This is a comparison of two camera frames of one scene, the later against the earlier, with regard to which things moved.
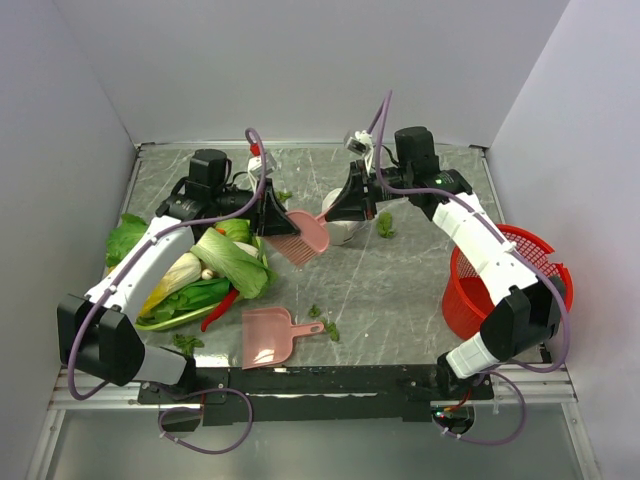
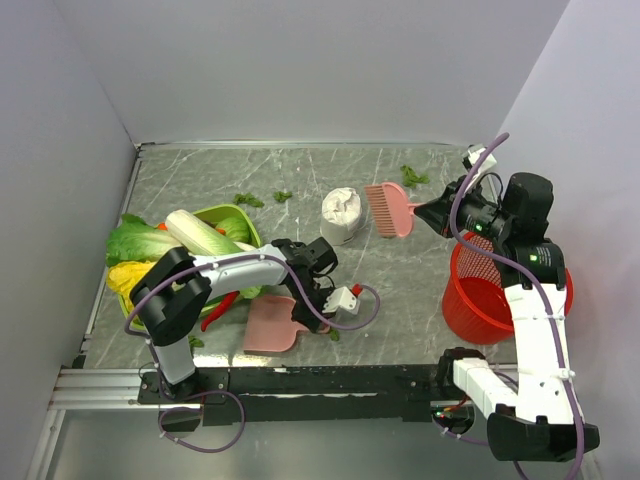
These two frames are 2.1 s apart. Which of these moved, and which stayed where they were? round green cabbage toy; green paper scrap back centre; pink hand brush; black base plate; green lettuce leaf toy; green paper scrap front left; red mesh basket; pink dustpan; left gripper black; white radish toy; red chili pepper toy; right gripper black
Moved: pink dustpan; right gripper black; pink hand brush; left gripper black
Stayed: green paper scrap back centre; round green cabbage toy; red mesh basket; green paper scrap front left; black base plate; white radish toy; green lettuce leaf toy; red chili pepper toy
